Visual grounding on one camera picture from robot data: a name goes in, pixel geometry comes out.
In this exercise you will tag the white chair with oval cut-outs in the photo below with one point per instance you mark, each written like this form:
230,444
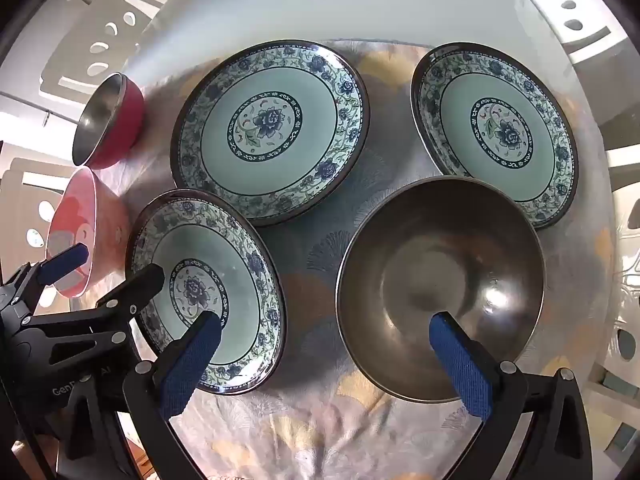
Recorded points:
620,310
20,195
65,60
590,42

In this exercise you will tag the leaf-printed grey tablecloth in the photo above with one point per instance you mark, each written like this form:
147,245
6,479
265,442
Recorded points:
325,410

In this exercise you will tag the floral ceramic plate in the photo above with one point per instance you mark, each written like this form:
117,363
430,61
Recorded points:
225,260
500,130
270,125

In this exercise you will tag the red steel bowl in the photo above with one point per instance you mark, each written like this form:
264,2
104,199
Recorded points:
100,115

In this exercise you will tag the large blue steel bowl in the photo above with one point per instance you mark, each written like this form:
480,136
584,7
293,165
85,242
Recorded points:
440,260

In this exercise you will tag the pink cartoon bowl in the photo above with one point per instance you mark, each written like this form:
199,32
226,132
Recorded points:
75,220

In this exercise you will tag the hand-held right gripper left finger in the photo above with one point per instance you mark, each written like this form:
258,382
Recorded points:
192,365

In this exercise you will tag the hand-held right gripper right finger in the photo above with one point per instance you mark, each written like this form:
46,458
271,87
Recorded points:
460,365

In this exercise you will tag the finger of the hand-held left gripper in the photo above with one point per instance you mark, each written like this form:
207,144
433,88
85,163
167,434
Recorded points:
65,262
135,287

